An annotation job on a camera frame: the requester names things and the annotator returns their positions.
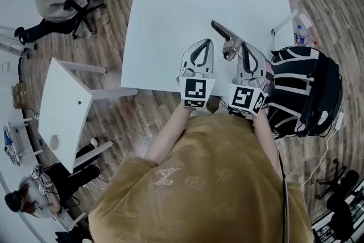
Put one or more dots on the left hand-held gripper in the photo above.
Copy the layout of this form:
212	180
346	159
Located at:
196	91

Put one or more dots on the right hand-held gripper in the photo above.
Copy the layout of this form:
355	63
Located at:
244	96

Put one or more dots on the grey metal hinge part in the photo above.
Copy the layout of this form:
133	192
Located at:
230	48

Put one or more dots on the person's left forearm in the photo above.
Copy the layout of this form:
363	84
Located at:
170	131

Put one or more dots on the person's right forearm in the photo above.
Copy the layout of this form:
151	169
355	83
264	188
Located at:
264	139

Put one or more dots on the person's right hand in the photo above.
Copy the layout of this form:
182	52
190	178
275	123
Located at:
269	76

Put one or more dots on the black and white striped backpack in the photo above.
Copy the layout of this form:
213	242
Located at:
287	85

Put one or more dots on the black device with screen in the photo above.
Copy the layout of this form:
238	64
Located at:
240	115

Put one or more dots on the white table leg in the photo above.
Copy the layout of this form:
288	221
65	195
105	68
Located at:
285	22

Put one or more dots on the plastic bottle blue label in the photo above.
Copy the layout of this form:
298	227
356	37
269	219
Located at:
301	37

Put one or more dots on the plastic bottle red cap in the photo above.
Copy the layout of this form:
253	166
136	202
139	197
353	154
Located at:
314	43

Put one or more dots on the black office chair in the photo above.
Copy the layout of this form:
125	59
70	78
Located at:
324	88

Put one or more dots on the small black round object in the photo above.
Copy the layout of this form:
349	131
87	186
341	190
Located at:
79	100

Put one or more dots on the black swivel chair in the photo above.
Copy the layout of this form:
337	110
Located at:
82	11

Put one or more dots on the person's mustard yellow shirt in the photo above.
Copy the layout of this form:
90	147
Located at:
199	193

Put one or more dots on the small white table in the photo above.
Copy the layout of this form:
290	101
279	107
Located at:
65	111

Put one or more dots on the black folded chair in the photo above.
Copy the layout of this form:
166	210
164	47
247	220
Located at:
341	207

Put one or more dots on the black metal railing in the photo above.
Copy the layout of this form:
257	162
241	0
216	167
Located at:
321	233

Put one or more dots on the brown cardboard box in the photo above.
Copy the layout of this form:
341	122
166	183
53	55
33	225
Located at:
19	95

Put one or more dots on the white metal table frame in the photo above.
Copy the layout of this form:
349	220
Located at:
14	42

